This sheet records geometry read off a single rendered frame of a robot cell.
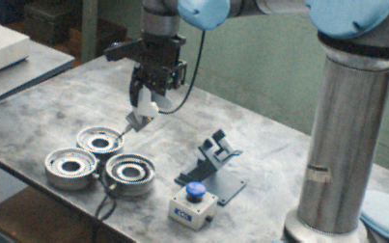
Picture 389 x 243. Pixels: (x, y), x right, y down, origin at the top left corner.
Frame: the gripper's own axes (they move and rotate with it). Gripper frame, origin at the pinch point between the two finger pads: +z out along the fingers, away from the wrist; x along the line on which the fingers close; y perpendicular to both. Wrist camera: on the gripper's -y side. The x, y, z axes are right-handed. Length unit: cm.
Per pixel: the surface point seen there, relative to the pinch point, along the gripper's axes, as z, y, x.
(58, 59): 25, -65, 43
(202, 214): 9.2, 22.1, -8.9
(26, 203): 37.8, -30.0, -5.4
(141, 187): 10.2, 7.6, -9.0
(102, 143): 11.2, -9.5, -0.9
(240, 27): 40, -53, 155
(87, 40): 50, -106, 104
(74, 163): 10.5, -8.1, -11.6
